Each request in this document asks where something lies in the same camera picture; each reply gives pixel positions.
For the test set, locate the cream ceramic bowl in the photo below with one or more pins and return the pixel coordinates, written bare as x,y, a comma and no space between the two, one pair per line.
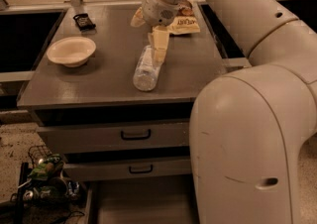
71,52

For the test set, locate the brown and yellow snack bag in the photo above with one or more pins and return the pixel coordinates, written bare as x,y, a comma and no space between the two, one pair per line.
185,21

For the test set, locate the grey middle drawer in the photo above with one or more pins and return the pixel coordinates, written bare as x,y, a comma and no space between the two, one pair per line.
129,169

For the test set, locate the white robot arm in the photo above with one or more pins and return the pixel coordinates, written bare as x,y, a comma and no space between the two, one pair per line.
247,127

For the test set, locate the grey top drawer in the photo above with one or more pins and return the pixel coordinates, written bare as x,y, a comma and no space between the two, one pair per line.
91,138

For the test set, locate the grey drawer cabinet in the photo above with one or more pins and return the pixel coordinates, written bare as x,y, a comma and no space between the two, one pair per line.
102,90

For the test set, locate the soda can in basket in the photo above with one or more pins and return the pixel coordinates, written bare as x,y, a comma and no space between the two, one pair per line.
73,189

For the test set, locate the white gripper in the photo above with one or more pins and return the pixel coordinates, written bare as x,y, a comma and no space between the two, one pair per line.
155,11

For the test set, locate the small black snack packet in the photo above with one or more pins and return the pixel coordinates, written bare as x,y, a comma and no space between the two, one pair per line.
83,22

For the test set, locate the clear plastic water bottle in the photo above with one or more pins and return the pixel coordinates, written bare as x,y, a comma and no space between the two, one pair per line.
147,71

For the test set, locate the green chip bag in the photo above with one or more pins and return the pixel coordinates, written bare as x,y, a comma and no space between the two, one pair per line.
49,167

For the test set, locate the grey open bottom drawer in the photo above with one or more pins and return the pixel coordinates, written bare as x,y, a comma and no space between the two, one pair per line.
146,200

